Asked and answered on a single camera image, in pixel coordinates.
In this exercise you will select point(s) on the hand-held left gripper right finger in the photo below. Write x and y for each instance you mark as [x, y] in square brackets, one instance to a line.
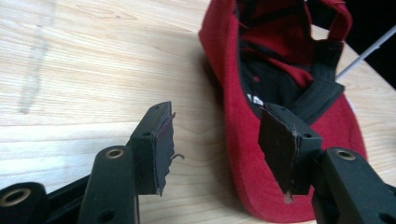
[288, 149]

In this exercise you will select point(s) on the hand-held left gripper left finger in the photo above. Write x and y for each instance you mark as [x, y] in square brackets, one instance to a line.
[148, 155]

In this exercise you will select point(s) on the red baseball cap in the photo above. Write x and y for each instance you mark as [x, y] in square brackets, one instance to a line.
[249, 130]

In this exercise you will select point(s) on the white rod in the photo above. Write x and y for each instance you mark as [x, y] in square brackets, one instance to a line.
[364, 54]

